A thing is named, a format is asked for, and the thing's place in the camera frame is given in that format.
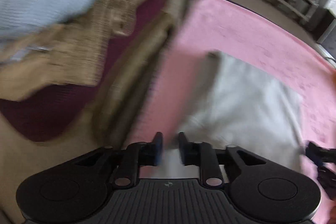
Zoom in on white graphic t-shirt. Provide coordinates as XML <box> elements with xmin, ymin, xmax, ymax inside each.
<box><xmin>171</xmin><ymin>51</ymin><xmax>303</xmax><ymax>172</ymax></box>

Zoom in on beige knitted garment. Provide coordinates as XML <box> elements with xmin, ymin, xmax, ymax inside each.
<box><xmin>1</xmin><ymin>0</ymin><xmax>147</xmax><ymax>101</ymax></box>

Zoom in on pink dalmatian blanket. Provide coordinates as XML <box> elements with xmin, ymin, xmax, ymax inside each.
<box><xmin>123</xmin><ymin>0</ymin><xmax>336</xmax><ymax>224</ymax></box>

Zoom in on maroon chair with wooden frame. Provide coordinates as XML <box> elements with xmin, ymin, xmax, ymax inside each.
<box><xmin>1</xmin><ymin>0</ymin><xmax>175</xmax><ymax>146</ymax></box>

